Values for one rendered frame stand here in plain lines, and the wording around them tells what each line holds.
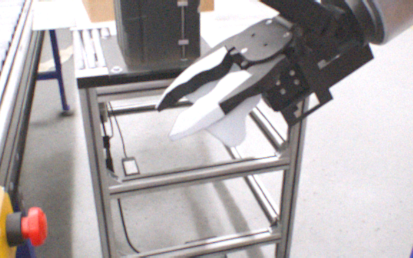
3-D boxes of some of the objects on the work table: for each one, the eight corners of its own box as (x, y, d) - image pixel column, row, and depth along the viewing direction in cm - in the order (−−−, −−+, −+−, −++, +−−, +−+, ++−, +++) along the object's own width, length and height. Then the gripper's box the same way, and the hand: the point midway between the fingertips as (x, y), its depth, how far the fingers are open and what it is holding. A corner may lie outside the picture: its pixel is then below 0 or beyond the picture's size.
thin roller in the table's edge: (77, 77, 107) (77, 69, 106) (72, 36, 130) (72, 30, 129) (87, 76, 108) (85, 67, 107) (80, 36, 131) (79, 29, 130)
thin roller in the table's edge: (100, 74, 108) (100, 66, 107) (92, 35, 132) (90, 29, 131) (109, 73, 109) (108, 65, 108) (99, 34, 132) (97, 28, 131)
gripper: (404, 72, 43) (212, 201, 44) (336, 32, 53) (181, 137, 54) (378, -6, 38) (163, 139, 39) (309, -34, 49) (139, 82, 49)
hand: (169, 110), depth 45 cm, fingers open, 5 cm apart
